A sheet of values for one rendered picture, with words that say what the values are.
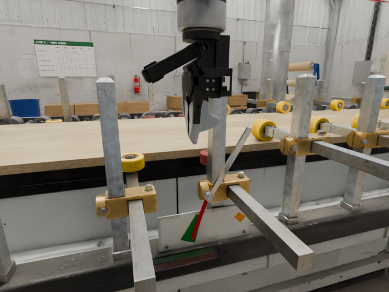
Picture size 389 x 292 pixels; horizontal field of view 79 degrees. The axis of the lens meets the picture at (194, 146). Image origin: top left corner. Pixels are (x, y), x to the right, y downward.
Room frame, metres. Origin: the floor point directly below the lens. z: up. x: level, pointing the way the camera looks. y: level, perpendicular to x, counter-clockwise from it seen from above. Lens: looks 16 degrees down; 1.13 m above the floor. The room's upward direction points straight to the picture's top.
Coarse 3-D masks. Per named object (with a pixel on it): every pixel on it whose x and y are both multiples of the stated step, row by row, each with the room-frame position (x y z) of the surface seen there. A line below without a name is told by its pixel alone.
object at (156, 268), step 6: (186, 258) 0.49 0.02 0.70; (192, 258) 0.49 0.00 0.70; (198, 258) 0.49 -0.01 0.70; (204, 258) 0.49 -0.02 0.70; (210, 258) 0.49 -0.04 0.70; (162, 264) 0.47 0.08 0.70; (168, 264) 0.47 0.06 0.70; (174, 264) 0.47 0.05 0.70; (180, 264) 0.47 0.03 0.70; (156, 270) 0.45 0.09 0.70
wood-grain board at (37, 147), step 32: (0, 128) 1.11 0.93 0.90; (32, 128) 1.11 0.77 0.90; (64, 128) 1.11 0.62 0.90; (96, 128) 1.11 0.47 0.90; (128, 128) 1.11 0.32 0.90; (160, 128) 1.11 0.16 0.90; (288, 128) 1.11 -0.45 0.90; (0, 160) 0.65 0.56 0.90; (32, 160) 0.65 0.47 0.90; (64, 160) 0.65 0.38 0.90; (96, 160) 0.68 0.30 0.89
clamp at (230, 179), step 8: (232, 176) 0.60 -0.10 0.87; (200, 184) 0.56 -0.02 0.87; (208, 184) 0.56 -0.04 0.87; (224, 184) 0.56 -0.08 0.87; (232, 184) 0.57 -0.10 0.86; (240, 184) 0.57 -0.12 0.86; (248, 184) 0.58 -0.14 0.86; (200, 192) 0.56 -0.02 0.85; (216, 192) 0.55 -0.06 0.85; (224, 192) 0.56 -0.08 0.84; (248, 192) 0.58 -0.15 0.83; (216, 200) 0.55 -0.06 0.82
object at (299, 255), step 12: (228, 192) 0.56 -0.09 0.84; (240, 192) 0.53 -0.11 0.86; (240, 204) 0.50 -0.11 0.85; (252, 204) 0.47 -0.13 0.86; (252, 216) 0.44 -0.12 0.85; (264, 216) 0.42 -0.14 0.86; (264, 228) 0.40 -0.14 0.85; (276, 228) 0.38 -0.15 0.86; (276, 240) 0.36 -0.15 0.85; (288, 240) 0.35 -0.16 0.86; (300, 240) 0.35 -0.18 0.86; (288, 252) 0.33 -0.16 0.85; (300, 252) 0.32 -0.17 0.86; (312, 252) 0.32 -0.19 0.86; (300, 264) 0.31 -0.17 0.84
